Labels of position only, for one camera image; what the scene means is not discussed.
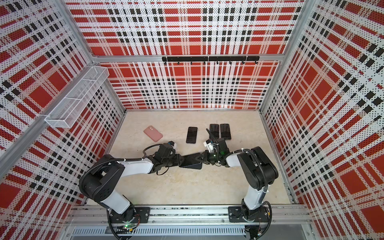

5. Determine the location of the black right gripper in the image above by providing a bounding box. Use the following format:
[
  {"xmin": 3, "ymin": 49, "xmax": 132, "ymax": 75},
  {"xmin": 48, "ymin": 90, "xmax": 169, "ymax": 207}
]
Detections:
[{"xmin": 196, "ymin": 150, "xmax": 221, "ymax": 166}]

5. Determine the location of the black phone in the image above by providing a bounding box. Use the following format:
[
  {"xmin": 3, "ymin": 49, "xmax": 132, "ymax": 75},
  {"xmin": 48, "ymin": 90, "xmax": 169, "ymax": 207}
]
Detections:
[
  {"xmin": 220, "ymin": 124, "xmax": 232, "ymax": 140},
  {"xmin": 186, "ymin": 127, "xmax": 198, "ymax": 144},
  {"xmin": 209, "ymin": 124, "xmax": 220, "ymax": 139},
  {"xmin": 180, "ymin": 153, "xmax": 203, "ymax": 167}
]

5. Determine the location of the pink phone case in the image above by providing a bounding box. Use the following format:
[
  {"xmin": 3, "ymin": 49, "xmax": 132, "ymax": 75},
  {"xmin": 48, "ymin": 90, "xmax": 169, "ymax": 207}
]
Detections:
[{"xmin": 144, "ymin": 126, "xmax": 163, "ymax": 143}]

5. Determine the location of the black phone case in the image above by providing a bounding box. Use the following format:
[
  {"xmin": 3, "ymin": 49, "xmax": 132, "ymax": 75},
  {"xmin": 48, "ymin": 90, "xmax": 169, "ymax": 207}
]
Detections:
[{"xmin": 179, "ymin": 162, "xmax": 203, "ymax": 170}]

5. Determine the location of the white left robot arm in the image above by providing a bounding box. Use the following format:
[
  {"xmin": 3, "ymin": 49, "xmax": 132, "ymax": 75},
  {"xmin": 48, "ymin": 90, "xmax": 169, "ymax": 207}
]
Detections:
[{"xmin": 79, "ymin": 142, "xmax": 185, "ymax": 222}]

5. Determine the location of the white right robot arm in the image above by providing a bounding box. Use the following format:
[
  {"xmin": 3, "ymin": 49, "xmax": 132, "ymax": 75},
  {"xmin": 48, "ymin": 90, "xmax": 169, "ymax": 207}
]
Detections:
[{"xmin": 197, "ymin": 130, "xmax": 279, "ymax": 222}]

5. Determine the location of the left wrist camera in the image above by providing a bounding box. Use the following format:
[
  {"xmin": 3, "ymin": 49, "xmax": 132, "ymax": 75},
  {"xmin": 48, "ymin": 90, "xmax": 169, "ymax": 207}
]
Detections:
[{"xmin": 154, "ymin": 141, "xmax": 176, "ymax": 161}]

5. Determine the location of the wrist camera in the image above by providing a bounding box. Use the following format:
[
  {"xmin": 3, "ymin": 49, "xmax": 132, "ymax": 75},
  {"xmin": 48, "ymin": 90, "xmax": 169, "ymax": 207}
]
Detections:
[
  {"xmin": 204, "ymin": 138, "xmax": 230, "ymax": 158},
  {"xmin": 154, "ymin": 141, "xmax": 176, "ymax": 161}
]

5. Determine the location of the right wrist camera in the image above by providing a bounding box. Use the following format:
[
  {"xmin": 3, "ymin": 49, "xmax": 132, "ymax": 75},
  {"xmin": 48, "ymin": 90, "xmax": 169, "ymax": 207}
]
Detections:
[{"xmin": 204, "ymin": 138, "xmax": 230, "ymax": 158}]

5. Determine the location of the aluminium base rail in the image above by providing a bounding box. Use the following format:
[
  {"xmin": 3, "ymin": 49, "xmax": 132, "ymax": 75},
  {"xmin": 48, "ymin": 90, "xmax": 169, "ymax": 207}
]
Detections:
[{"xmin": 59, "ymin": 205, "xmax": 316, "ymax": 240}]

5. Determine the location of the black hook rail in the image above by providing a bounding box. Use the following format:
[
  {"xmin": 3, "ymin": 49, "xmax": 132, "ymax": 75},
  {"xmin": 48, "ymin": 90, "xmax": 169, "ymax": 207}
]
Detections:
[{"xmin": 162, "ymin": 56, "xmax": 260, "ymax": 64}]

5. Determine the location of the white wire mesh basket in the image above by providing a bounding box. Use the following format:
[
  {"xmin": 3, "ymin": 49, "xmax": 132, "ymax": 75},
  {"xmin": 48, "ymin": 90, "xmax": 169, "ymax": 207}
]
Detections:
[{"xmin": 45, "ymin": 66, "xmax": 109, "ymax": 129}]

